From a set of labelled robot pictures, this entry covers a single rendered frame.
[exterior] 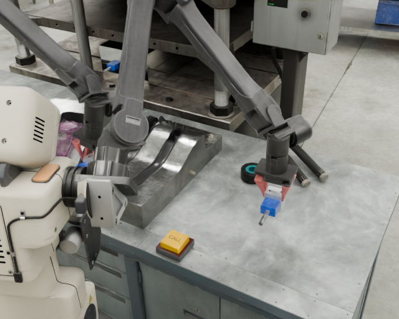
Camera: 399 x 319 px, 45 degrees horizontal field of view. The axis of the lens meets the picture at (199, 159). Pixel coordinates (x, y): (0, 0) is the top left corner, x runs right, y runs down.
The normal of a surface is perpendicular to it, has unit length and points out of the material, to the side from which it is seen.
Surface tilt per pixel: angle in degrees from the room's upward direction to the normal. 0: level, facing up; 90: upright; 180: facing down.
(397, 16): 92
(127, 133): 47
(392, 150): 0
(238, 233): 0
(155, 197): 90
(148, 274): 90
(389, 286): 0
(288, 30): 90
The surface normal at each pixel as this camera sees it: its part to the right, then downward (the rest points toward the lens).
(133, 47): 0.39, -0.26
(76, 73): 0.58, -0.16
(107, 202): -0.13, 0.44
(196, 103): -0.02, -0.83
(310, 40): -0.50, 0.50
